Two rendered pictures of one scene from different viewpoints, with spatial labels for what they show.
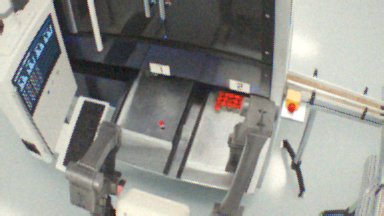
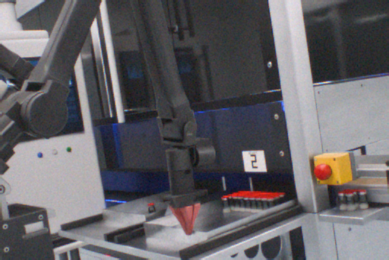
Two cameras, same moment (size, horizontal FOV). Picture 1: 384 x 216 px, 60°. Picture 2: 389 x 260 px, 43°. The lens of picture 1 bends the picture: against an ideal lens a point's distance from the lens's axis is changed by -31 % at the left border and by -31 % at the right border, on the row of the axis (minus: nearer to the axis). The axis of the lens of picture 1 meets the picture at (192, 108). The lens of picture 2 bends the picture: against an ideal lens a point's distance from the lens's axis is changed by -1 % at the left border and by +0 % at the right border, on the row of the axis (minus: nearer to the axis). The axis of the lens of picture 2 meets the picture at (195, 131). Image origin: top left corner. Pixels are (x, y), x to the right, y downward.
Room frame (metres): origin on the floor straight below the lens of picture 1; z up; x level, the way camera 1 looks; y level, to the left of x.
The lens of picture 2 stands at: (-0.22, -0.76, 1.20)
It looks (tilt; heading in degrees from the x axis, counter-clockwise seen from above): 3 degrees down; 29
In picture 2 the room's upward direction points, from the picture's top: 9 degrees counter-clockwise
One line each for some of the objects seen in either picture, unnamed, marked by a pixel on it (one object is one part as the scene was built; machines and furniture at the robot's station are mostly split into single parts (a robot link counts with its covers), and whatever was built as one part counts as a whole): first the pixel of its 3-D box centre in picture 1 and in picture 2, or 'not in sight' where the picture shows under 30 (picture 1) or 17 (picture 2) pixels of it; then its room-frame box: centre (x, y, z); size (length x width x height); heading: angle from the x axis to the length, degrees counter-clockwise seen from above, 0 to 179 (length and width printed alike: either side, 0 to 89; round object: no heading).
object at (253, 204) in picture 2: (236, 109); (251, 204); (1.07, -0.18, 0.90); 0.18 x 0.02 x 0.05; 69
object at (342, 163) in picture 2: (293, 98); (334, 167); (1.03, -0.44, 0.99); 0.08 x 0.07 x 0.07; 158
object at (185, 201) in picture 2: not in sight; (181, 216); (0.76, -0.14, 0.95); 0.07 x 0.07 x 0.09; 68
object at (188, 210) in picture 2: not in sight; (190, 214); (0.79, -0.15, 0.95); 0.07 x 0.07 x 0.09; 68
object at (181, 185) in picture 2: (236, 158); (181, 185); (0.78, -0.15, 1.02); 0.10 x 0.07 x 0.07; 158
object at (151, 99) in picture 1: (155, 102); (166, 204); (1.14, 0.15, 0.90); 0.34 x 0.26 x 0.04; 158
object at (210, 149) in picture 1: (230, 132); (222, 216); (0.96, -0.14, 0.90); 0.34 x 0.26 x 0.04; 159
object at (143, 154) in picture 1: (189, 129); (182, 222); (1.02, 0.02, 0.87); 0.70 x 0.48 x 0.02; 68
